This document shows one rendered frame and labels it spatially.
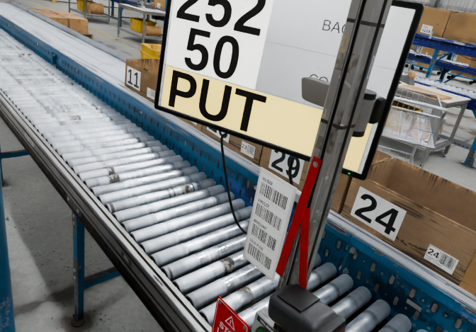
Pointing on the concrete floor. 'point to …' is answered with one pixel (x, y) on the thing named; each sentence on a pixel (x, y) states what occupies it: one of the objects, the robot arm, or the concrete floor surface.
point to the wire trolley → (416, 124)
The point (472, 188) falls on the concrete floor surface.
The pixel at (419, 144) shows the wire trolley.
